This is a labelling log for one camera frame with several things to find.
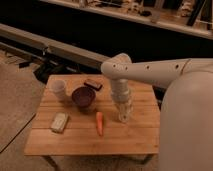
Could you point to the dark rectangular box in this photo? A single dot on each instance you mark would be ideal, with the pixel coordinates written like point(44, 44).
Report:
point(93, 84)

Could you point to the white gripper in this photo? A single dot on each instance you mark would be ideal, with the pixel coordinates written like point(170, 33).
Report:
point(120, 93)

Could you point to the clear plastic bottle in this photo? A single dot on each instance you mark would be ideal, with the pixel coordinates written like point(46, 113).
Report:
point(124, 117)

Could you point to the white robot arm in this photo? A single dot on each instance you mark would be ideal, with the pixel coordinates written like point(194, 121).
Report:
point(186, 119)

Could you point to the grey sponge block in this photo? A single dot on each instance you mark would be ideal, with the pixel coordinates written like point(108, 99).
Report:
point(59, 122)

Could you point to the dark purple bowl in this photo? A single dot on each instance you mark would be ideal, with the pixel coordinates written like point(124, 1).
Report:
point(83, 96)

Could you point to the orange carrot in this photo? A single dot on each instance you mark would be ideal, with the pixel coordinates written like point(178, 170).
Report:
point(99, 123)

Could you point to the black equipment on floor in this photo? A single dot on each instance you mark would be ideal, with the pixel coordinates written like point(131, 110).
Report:
point(46, 69)

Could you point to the wooden table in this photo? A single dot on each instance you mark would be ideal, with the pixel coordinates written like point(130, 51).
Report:
point(140, 135)

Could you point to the white paper cup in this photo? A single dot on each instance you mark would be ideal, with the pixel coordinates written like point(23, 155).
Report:
point(58, 88)

